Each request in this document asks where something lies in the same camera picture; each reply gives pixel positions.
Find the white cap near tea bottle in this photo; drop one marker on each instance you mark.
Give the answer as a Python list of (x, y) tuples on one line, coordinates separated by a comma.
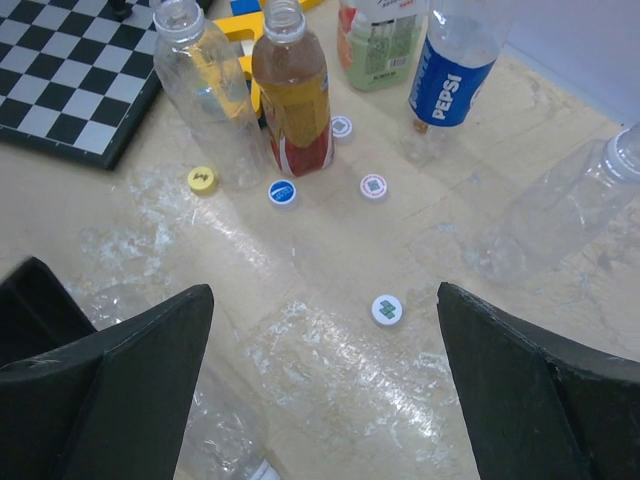
[(342, 129)]

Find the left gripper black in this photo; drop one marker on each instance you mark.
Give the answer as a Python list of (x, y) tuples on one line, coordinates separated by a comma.
[(37, 313)]

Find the blue white bottle cap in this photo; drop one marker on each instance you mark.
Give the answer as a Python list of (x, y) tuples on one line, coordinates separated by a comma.
[(283, 194)]

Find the clear empty bottle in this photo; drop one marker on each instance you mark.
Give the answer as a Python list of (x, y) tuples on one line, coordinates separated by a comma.
[(203, 78)]

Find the fruit tea bottle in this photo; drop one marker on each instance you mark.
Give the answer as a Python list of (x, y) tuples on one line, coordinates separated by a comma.
[(376, 40)]

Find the grey bottle cap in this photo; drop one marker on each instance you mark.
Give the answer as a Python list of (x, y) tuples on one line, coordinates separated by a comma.
[(386, 310)]

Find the yellow bottle cap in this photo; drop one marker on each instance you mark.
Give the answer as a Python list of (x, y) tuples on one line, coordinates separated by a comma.
[(202, 180)]

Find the blue label water bottle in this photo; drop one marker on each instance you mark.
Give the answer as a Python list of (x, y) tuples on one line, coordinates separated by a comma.
[(463, 42)]

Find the black chess piece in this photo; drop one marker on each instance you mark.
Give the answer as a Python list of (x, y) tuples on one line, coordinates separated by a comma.
[(120, 9)]

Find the clear plastic bottle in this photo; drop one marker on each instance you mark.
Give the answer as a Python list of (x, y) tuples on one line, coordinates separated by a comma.
[(561, 212), (220, 425)]

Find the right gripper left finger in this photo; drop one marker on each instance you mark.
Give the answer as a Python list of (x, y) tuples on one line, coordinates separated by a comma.
[(42, 401)]

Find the black white chessboard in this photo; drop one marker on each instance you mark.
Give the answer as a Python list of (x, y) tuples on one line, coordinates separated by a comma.
[(76, 82)]

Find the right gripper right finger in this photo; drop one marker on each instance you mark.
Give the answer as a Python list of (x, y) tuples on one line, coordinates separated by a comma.
[(538, 405)]

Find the dark blue block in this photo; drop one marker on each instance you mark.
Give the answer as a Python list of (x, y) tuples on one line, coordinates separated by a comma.
[(242, 7)]

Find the amber tea bottle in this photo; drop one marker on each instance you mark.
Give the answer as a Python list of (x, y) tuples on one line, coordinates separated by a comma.
[(289, 66)]

